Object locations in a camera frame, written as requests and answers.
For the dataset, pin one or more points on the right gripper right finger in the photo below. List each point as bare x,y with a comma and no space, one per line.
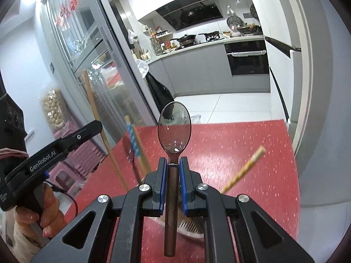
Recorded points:
191,203

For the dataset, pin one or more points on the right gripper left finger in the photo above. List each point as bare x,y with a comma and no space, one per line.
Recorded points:
153,205

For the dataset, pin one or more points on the person's left hand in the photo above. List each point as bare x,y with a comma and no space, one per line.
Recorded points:
51,220

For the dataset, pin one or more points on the pink utensil holder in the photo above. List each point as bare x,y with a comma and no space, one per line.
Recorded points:
190,227

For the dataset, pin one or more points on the stacked pink plastic stools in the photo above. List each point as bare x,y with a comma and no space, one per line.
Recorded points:
71,173

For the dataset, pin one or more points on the bag of round snacks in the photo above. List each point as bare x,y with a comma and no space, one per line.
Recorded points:
54,108

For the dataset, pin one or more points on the blue patterned chopstick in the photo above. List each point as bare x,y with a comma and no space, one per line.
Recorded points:
138,147

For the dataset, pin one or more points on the yellow patterned chopstick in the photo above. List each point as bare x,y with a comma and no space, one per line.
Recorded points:
245,169

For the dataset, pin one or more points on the black garbage bag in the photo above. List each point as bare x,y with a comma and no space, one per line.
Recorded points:
159,92

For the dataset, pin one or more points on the glass display cabinet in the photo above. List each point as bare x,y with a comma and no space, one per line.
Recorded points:
91,60

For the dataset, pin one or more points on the grey kitchen cabinets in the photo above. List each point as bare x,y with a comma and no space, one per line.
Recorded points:
204,69

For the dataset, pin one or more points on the built-in black oven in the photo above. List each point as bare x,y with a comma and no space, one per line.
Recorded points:
247,58

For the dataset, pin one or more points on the black wok on stove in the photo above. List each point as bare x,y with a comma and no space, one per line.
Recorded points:
187,40

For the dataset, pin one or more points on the black range hood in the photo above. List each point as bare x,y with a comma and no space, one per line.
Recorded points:
181,14

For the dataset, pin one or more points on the white refrigerator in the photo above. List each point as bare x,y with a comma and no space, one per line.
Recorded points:
289,48

